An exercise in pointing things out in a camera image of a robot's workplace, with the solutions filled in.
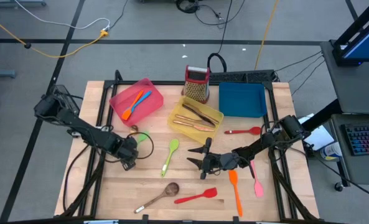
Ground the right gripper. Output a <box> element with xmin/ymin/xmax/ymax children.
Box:
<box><xmin>186</xmin><ymin>138</ymin><xmax>240</xmax><ymax>180</ymax></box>

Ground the lime green silicone spoon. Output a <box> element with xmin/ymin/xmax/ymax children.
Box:
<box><xmin>160</xmin><ymin>138</ymin><xmax>180</xmax><ymax>178</ymax></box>

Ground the orange silicone spoon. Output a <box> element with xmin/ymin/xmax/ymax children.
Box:
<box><xmin>228</xmin><ymin>169</ymin><xmax>244</xmax><ymax>218</ymax></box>
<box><xmin>121</xmin><ymin>90</ymin><xmax>144</xmax><ymax>121</ymax></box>

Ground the red silicone spatula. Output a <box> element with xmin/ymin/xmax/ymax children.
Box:
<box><xmin>173</xmin><ymin>187</ymin><xmax>218</xmax><ymax>205</ymax></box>

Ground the black table knife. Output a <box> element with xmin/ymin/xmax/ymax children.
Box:
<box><xmin>182</xmin><ymin>103</ymin><xmax>218</xmax><ymax>128</ymax></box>

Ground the large dark wooden spoon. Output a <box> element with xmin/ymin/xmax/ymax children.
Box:
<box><xmin>133</xmin><ymin>182</ymin><xmax>180</xmax><ymax>215</ymax></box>

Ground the blue silicone spoon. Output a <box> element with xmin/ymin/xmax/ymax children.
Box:
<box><xmin>130</xmin><ymin>90</ymin><xmax>152</xmax><ymax>113</ymax></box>

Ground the red silicone spoon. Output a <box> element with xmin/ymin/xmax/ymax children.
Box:
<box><xmin>223</xmin><ymin>126</ymin><xmax>262</xmax><ymax>136</ymax></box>

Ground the pink silicone spatula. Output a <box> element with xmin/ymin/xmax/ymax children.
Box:
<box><xmin>248</xmin><ymin>159</ymin><xmax>264</xmax><ymax>198</ymax></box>

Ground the yellow plastic bin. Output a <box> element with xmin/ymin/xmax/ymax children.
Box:
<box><xmin>167</xmin><ymin>95</ymin><xmax>225</xmax><ymax>145</ymax></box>

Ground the small lime green utensil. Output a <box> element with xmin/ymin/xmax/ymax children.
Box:
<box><xmin>136</xmin><ymin>130</ymin><xmax>151</xmax><ymax>144</ymax></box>

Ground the pink plastic bin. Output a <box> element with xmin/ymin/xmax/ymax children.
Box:
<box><xmin>108</xmin><ymin>77</ymin><xmax>165</xmax><ymax>128</ymax></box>

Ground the blue plastic bin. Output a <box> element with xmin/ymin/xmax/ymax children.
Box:
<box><xmin>218</xmin><ymin>82</ymin><xmax>268</xmax><ymax>118</ymax></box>

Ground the black power strip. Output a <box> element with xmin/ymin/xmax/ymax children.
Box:
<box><xmin>210</xmin><ymin>69</ymin><xmax>278</xmax><ymax>84</ymax></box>

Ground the white paper sheet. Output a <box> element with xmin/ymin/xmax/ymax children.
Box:
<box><xmin>297</xmin><ymin>113</ymin><xmax>335</xmax><ymax>152</ymax></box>

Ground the white labelled bottle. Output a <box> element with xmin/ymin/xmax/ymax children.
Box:
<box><xmin>320</xmin><ymin>141</ymin><xmax>343</xmax><ymax>162</ymax></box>

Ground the grey metal table foot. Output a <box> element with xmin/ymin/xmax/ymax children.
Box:
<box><xmin>0</xmin><ymin>68</ymin><xmax>18</xmax><ymax>79</ymax></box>
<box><xmin>0</xmin><ymin>0</ymin><xmax>47</xmax><ymax>12</ymax></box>

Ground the grey desk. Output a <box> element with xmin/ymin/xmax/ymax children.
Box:
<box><xmin>320</xmin><ymin>39</ymin><xmax>369</xmax><ymax>115</ymax></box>
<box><xmin>329</xmin><ymin>113</ymin><xmax>369</xmax><ymax>187</ymax></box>

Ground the backlit computer keyboard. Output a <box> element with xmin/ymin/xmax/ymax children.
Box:
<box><xmin>344</xmin><ymin>123</ymin><xmax>369</xmax><ymax>157</ymax></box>

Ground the black framed computer monitor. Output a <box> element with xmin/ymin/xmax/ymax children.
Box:
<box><xmin>331</xmin><ymin>0</ymin><xmax>369</xmax><ymax>67</ymax></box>

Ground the red handled box grater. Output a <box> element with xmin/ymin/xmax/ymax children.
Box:
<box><xmin>180</xmin><ymin>65</ymin><xmax>211</xmax><ymax>105</ymax></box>

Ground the black aluminium table frame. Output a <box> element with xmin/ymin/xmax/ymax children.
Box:
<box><xmin>54</xmin><ymin>70</ymin><xmax>321</xmax><ymax>224</ymax></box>

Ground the black power cable loop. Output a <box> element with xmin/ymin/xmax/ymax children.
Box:
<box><xmin>207</xmin><ymin>0</ymin><xmax>235</xmax><ymax>74</ymax></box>

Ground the yellow extension cord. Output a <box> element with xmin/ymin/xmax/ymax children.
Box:
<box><xmin>0</xmin><ymin>10</ymin><xmax>110</xmax><ymax>59</ymax></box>

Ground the thin black cable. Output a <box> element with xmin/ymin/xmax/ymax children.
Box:
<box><xmin>291</xmin><ymin>59</ymin><xmax>325</xmax><ymax>96</ymax></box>
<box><xmin>274</xmin><ymin>50</ymin><xmax>324</xmax><ymax>73</ymax></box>
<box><xmin>287</xmin><ymin>55</ymin><xmax>324</xmax><ymax>84</ymax></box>

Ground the yellow hanging cable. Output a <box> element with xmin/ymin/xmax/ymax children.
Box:
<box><xmin>254</xmin><ymin>0</ymin><xmax>281</xmax><ymax>71</ymax></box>

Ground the black cable coil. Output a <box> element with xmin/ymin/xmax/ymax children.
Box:
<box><xmin>174</xmin><ymin>0</ymin><xmax>224</xmax><ymax>27</ymax></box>

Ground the white cable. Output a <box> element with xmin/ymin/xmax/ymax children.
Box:
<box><xmin>14</xmin><ymin>0</ymin><xmax>111</xmax><ymax>31</ymax></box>

